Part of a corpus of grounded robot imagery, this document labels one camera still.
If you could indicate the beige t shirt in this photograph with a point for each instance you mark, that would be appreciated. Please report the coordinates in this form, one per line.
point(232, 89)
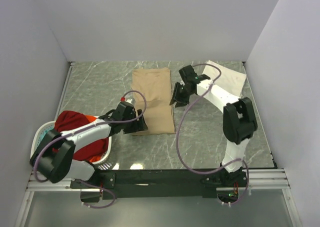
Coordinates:
point(155, 85)

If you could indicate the aluminium frame rail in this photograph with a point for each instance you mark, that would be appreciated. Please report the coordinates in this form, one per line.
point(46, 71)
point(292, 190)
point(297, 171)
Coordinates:
point(259, 179)

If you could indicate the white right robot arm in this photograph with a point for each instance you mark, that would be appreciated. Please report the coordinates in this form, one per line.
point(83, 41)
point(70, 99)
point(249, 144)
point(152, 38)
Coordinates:
point(239, 119)

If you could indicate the white perforated laundry basket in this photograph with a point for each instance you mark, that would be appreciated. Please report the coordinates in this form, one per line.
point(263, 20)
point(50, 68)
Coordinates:
point(50, 125)

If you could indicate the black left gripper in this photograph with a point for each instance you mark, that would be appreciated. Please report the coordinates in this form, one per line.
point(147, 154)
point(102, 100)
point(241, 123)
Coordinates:
point(139, 125)

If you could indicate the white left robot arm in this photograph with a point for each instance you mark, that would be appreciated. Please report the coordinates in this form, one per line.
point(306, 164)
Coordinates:
point(54, 156)

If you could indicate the red t shirt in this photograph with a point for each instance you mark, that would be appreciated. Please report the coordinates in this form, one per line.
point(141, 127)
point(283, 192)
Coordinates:
point(88, 133)

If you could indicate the teal t shirt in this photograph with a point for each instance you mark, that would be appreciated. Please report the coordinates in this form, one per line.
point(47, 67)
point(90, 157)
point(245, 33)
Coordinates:
point(42, 135)

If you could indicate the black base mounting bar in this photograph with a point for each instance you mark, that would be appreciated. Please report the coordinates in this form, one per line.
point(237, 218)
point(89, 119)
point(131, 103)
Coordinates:
point(143, 183)

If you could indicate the folded white t shirt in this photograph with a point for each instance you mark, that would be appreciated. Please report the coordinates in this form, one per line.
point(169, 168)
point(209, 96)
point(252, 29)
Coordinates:
point(233, 77)

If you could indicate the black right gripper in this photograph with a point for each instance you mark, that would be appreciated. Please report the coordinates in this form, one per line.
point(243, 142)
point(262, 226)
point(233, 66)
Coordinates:
point(180, 101)

